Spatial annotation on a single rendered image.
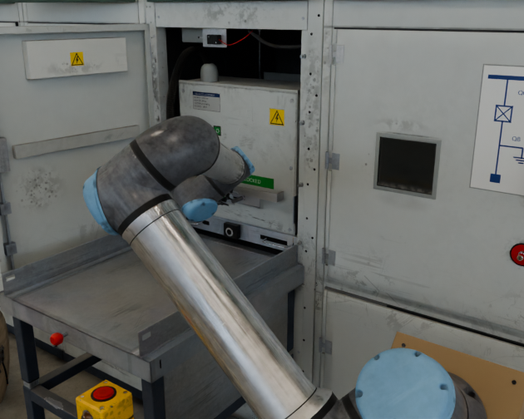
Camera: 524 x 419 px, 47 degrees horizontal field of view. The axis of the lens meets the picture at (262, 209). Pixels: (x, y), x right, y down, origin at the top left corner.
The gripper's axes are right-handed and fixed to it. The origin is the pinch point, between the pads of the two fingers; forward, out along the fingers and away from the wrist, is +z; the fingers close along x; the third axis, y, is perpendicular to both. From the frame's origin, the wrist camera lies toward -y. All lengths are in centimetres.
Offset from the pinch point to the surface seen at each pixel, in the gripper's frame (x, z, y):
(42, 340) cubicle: -83, 48, -119
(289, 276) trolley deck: -19.2, 1.9, 29.8
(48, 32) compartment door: 29, -58, -39
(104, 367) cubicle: -81, 46, -73
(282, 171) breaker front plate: 12.2, -1.2, 18.0
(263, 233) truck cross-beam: -7.6, 8.9, 11.4
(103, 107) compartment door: 17, -29, -39
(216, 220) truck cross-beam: -7.4, 8.9, -8.9
